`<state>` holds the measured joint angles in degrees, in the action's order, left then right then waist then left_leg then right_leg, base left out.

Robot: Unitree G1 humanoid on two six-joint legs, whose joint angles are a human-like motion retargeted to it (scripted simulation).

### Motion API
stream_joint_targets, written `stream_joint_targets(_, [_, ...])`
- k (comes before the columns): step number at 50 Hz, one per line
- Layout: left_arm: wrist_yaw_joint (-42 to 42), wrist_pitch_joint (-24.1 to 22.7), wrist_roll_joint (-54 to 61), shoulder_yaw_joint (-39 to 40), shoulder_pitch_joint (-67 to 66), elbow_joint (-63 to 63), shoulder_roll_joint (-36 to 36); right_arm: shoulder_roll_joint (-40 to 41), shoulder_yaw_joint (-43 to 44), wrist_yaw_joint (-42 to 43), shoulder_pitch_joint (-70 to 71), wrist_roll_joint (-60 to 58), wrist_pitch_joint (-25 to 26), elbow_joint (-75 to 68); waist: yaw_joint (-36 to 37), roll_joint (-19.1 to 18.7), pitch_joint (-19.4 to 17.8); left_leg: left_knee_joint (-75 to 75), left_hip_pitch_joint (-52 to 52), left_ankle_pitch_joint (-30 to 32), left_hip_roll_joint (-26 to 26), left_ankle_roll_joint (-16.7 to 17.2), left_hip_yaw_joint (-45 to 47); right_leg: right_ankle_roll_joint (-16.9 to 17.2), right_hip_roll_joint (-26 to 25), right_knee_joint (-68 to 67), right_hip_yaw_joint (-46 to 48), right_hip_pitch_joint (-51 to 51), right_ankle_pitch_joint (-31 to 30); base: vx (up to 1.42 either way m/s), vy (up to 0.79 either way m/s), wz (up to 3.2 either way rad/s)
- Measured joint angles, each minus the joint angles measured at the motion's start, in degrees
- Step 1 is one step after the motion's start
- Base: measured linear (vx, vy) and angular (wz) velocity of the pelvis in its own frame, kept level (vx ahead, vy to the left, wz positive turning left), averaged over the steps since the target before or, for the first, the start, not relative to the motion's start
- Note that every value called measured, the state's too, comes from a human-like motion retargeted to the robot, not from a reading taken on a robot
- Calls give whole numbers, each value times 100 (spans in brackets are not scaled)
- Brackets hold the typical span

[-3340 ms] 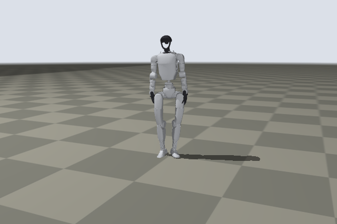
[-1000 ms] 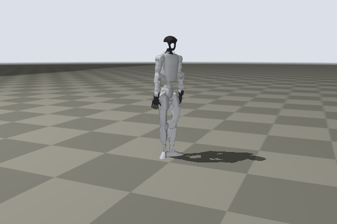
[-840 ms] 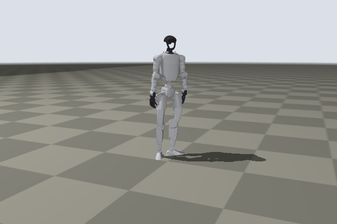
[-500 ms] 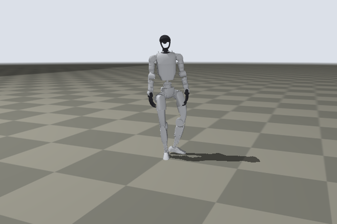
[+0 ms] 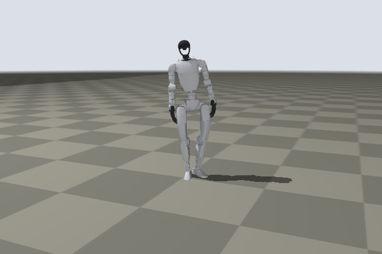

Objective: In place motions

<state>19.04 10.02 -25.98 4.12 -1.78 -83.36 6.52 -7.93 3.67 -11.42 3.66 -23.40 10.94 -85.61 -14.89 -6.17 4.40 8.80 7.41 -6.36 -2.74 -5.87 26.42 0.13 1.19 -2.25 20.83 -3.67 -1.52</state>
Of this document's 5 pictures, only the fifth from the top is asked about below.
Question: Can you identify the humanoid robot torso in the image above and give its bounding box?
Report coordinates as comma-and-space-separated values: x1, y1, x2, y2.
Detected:
176, 57, 200, 111

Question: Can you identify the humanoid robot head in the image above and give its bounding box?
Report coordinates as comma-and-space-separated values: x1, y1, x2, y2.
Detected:
178, 40, 191, 61

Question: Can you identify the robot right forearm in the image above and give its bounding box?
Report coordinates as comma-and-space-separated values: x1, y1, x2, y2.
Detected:
168, 86, 175, 109

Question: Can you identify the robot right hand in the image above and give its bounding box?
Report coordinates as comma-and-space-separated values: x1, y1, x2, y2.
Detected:
169, 106, 177, 124

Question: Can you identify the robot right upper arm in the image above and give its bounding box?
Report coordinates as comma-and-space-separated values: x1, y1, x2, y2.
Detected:
168, 63, 177, 91

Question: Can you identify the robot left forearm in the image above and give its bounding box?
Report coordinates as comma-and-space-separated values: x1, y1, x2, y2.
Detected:
206, 79, 217, 103

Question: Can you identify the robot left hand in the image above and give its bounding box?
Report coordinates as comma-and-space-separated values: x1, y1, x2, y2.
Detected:
210, 100, 217, 118

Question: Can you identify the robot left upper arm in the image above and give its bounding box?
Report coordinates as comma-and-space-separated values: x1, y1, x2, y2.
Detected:
196, 60, 211, 86

